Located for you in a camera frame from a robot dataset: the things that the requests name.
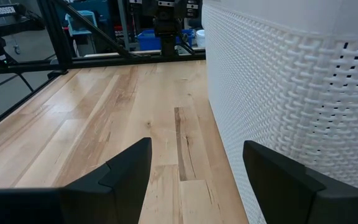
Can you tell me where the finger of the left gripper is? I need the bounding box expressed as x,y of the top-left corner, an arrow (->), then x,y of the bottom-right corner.
168,17 -> 183,57
153,17 -> 170,57

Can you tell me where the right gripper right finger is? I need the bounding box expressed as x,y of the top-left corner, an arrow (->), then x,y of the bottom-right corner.
242,140 -> 358,224

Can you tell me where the white woven plastic basket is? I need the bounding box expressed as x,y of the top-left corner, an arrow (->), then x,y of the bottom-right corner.
201,0 -> 358,224

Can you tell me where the black cable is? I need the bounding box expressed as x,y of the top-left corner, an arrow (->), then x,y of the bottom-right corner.
16,73 -> 35,93

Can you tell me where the white plastic bucket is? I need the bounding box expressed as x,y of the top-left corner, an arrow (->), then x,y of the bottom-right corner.
195,29 -> 206,48

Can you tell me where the grey metal post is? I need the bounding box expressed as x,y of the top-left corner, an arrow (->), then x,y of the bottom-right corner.
117,0 -> 131,50

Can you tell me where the blue plastic crate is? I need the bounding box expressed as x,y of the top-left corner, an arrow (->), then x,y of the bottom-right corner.
137,29 -> 196,51

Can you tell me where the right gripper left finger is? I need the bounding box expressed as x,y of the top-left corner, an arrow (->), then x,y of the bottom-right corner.
0,137 -> 153,224

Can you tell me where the light blue cart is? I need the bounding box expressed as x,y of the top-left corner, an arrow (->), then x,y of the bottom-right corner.
65,10 -> 98,57

